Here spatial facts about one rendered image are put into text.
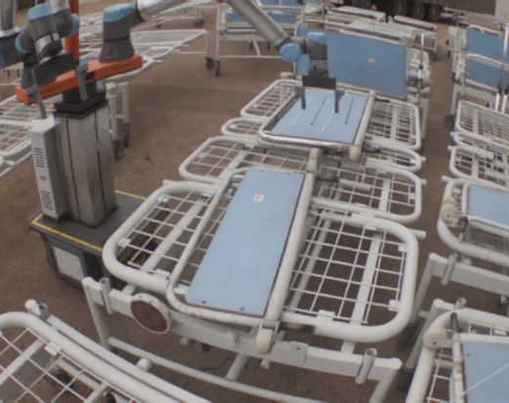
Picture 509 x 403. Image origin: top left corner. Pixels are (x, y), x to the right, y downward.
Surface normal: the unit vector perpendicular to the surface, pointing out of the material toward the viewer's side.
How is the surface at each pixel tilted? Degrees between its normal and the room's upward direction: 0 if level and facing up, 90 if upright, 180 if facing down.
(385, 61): 91
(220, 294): 1
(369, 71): 91
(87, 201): 90
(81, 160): 90
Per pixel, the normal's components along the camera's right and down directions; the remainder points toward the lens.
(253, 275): 0.00, -0.86
